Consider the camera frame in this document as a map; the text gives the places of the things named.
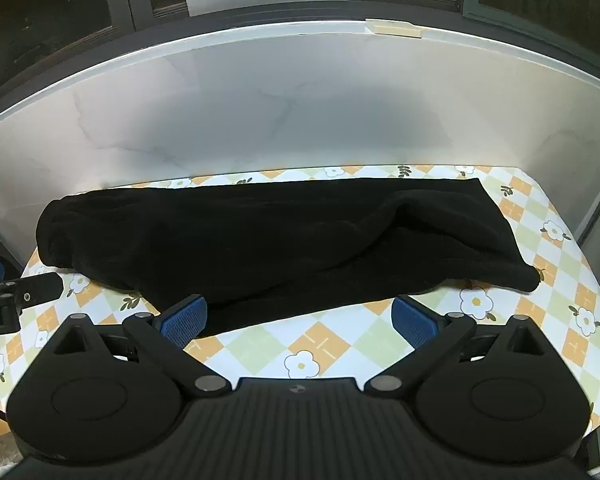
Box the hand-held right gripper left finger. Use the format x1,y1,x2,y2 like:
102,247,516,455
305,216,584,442
43,293,234,403

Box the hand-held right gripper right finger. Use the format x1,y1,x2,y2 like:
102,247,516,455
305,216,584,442
365,293,554,403

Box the black pants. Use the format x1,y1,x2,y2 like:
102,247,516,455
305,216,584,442
34,176,541,338

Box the floral checked mat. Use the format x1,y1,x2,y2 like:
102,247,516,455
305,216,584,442
0,164,600,441

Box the dark glass cabinet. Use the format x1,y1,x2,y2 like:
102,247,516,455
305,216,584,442
0,0,600,113

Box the beige tape strip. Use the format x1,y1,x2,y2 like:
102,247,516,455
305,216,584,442
367,19,424,40

